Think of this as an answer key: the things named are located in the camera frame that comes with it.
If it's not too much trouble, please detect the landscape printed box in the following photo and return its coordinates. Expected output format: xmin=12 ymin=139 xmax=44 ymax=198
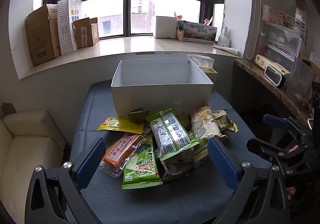
xmin=177 ymin=21 xmax=217 ymax=43

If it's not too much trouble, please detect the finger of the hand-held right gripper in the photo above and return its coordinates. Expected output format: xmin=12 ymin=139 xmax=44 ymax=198
xmin=246 ymin=138 xmax=310 ymax=165
xmin=263 ymin=114 xmax=304 ymax=137

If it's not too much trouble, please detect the clear plastic drawer unit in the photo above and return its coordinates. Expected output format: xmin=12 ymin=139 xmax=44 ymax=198
xmin=261 ymin=23 xmax=302 ymax=61

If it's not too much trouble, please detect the white shopping bag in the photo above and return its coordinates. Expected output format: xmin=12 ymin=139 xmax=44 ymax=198
xmin=68 ymin=0 xmax=87 ymax=50

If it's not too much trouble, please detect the green and white box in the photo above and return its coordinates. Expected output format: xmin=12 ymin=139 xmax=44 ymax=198
xmin=255 ymin=54 xmax=290 ymax=75

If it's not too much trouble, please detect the orange snack packet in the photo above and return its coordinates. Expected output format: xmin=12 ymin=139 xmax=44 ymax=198
xmin=101 ymin=132 xmax=144 ymax=177

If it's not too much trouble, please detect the yellow-green striped snack packet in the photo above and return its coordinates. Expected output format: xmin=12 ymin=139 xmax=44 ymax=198
xmin=192 ymin=138 xmax=209 ymax=162

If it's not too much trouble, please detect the white plastic bottle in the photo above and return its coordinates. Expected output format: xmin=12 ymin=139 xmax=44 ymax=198
xmin=218 ymin=26 xmax=230 ymax=48

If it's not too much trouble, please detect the cardboard scrap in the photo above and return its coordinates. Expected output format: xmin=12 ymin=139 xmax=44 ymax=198
xmin=1 ymin=103 xmax=17 ymax=115

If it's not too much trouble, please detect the small kraft paper bag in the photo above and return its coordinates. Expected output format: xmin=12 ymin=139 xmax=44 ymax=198
xmin=176 ymin=26 xmax=185 ymax=42

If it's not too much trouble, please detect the polka dot paper bag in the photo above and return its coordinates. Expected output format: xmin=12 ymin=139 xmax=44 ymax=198
xmin=57 ymin=0 xmax=77 ymax=55

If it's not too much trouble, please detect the olive green snack packet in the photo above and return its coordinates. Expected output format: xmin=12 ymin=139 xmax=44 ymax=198
xmin=212 ymin=110 xmax=239 ymax=133

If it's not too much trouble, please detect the white cardboard box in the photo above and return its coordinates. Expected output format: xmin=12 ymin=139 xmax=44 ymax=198
xmin=111 ymin=59 xmax=214 ymax=118

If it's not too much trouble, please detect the tissue box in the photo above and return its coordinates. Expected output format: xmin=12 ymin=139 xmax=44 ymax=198
xmin=187 ymin=54 xmax=218 ymax=83

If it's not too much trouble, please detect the cream leather sofa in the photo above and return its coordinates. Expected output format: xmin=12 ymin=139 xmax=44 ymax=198
xmin=0 ymin=110 xmax=67 ymax=214

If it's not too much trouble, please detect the green triangular leaf-wrapped packet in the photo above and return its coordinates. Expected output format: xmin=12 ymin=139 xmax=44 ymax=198
xmin=127 ymin=107 xmax=148 ymax=123

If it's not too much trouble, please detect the grey-brown snack packet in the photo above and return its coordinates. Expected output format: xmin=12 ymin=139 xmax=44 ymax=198
xmin=160 ymin=155 xmax=197 ymax=182

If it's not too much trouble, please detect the white foam box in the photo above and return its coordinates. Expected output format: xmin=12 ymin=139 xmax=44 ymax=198
xmin=153 ymin=16 xmax=178 ymax=39

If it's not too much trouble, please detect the beaded blind cord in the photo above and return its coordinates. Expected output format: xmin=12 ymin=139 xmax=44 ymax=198
xmin=246 ymin=0 xmax=262 ymax=60

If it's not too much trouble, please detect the small brown cardboard box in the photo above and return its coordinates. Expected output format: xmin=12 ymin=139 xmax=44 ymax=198
xmin=73 ymin=17 xmax=100 ymax=49

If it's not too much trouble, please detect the blue tablecloth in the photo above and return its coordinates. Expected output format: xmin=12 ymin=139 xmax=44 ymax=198
xmin=70 ymin=82 xmax=275 ymax=224

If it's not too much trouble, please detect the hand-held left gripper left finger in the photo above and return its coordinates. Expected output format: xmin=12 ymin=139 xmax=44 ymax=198
xmin=25 ymin=137 xmax=107 ymax=224

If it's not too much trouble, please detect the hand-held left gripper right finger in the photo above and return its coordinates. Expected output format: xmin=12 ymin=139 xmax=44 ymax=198
xmin=207 ymin=137 xmax=292 ymax=224

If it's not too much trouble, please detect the green bean snack packet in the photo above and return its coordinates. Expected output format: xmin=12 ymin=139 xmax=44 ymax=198
xmin=122 ymin=134 xmax=163 ymax=190

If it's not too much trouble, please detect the clear plastic container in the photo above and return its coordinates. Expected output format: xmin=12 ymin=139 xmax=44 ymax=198
xmin=286 ymin=58 xmax=318 ymax=105

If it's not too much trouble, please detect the large brown cardboard box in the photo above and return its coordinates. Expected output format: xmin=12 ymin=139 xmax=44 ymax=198
xmin=26 ymin=4 xmax=62 ymax=67

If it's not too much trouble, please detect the cream cartoon snack packet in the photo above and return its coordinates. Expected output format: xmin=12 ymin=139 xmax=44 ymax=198
xmin=190 ymin=101 xmax=227 ymax=141

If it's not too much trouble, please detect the yellow snack packet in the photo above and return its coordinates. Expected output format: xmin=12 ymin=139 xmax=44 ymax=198
xmin=97 ymin=116 xmax=145 ymax=135

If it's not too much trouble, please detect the brown stone counter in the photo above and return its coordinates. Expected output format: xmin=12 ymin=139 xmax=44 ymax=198
xmin=235 ymin=59 xmax=313 ymax=125

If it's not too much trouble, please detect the white device with black screen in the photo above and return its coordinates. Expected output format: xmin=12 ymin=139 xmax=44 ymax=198
xmin=264 ymin=65 xmax=286 ymax=88

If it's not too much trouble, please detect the green-edged seed snack packet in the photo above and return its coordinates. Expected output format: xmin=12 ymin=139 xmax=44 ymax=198
xmin=146 ymin=107 xmax=198 ymax=161

